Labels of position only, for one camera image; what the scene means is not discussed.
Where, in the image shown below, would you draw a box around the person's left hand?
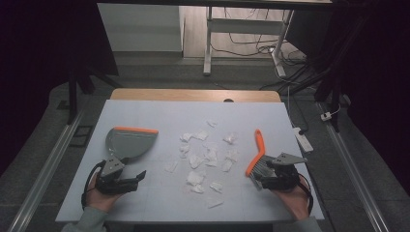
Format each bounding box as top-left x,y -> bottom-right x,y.
84,176 -> 126,213

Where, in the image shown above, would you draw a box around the wooden table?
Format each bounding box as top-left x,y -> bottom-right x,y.
109,88 -> 282,104

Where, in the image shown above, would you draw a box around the white power strip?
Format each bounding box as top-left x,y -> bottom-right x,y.
292,127 -> 314,154

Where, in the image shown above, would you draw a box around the orange brush with grey bristles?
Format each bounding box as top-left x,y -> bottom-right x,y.
245,129 -> 276,190

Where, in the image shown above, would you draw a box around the black curtain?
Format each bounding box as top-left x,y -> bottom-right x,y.
0,0 -> 119,177
332,0 -> 410,194

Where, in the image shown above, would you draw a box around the hand-held gripper cable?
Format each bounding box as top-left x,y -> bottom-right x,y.
298,173 -> 314,216
80,159 -> 105,211

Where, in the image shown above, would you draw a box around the left hand-held gripper cable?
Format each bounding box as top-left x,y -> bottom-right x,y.
80,159 -> 105,211

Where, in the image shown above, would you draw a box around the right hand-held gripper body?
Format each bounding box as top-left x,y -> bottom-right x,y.
271,152 -> 308,193

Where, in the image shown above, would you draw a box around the grey dustpan with orange edge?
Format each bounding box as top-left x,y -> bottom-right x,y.
105,126 -> 160,165

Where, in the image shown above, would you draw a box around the white paper scraps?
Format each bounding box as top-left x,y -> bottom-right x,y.
163,119 -> 240,210

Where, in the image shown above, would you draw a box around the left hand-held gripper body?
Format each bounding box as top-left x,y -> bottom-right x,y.
95,157 -> 139,195

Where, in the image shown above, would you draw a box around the white desk frame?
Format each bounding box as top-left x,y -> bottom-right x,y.
202,6 -> 295,77

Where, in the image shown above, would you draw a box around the black stand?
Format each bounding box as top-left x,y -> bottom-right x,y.
66,64 -> 124,125
283,15 -> 371,133

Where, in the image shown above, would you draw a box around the aluminium rail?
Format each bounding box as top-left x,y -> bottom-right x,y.
6,109 -> 86,232
316,101 -> 391,232

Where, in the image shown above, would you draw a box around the right hand-held gripper cable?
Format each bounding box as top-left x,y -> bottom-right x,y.
298,173 -> 314,216

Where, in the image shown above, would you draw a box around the white cabinet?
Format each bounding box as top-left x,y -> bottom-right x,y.
97,3 -> 185,53

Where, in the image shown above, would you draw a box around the person's right hand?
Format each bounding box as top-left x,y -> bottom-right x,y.
273,175 -> 311,221

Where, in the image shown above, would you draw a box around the black floor cables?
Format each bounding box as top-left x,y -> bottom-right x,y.
211,8 -> 312,95

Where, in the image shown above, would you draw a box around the pale table cover sheet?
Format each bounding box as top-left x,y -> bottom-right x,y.
55,99 -> 325,224

